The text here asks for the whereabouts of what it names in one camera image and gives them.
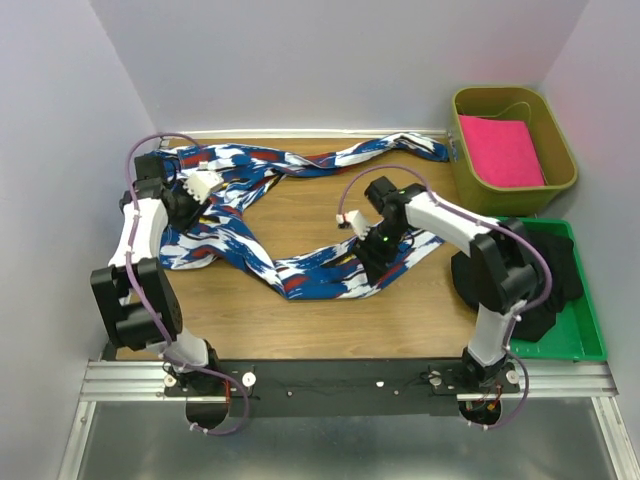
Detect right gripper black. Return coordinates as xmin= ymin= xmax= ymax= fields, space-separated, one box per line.
xmin=350 ymin=218 xmax=408 ymax=285

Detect blue white red patterned pants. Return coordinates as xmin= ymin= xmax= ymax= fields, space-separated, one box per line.
xmin=156 ymin=132 xmax=449 ymax=300

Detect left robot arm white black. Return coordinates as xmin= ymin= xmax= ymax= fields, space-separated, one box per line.
xmin=90 ymin=154 xmax=227 ymax=396

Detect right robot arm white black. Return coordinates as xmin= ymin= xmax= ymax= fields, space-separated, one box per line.
xmin=336 ymin=177 xmax=552 ymax=392

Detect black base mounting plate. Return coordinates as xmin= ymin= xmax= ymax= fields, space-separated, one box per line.
xmin=163 ymin=358 xmax=521 ymax=431

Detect pink folded cloth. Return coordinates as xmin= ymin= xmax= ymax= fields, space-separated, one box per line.
xmin=458 ymin=115 xmax=545 ymax=188

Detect black garment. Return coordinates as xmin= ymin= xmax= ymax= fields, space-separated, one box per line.
xmin=450 ymin=230 xmax=584 ymax=342

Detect olive green plastic bin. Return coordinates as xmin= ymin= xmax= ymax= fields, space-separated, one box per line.
xmin=447 ymin=86 xmax=578 ymax=216

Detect green plastic tray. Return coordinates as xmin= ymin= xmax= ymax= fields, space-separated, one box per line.
xmin=510 ymin=217 xmax=608 ymax=362

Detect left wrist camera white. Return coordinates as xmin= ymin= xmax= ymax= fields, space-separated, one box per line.
xmin=183 ymin=170 xmax=225 ymax=204

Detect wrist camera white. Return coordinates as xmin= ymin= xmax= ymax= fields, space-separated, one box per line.
xmin=183 ymin=170 xmax=225 ymax=204
xmin=335 ymin=210 xmax=373 ymax=241

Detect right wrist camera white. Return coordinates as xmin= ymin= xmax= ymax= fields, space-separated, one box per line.
xmin=335 ymin=210 xmax=373 ymax=241

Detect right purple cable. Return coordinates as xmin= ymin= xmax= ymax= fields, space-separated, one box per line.
xmin=337 ymin=164 xmax=554 ymax=431

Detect purple cable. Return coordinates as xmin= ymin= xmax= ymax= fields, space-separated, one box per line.
xmin=122 ymin=132 xmax=251 ymax=437
xmin=337 ymin=164 xmax=554 ymax=431

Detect aluminium frame rail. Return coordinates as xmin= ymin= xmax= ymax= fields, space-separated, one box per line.
xmin=60 ymin=361 xmax=636 ymax=479

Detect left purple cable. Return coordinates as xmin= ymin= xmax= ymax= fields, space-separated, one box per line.
xmin=122 ymin=132 xmax=251 ymax=437

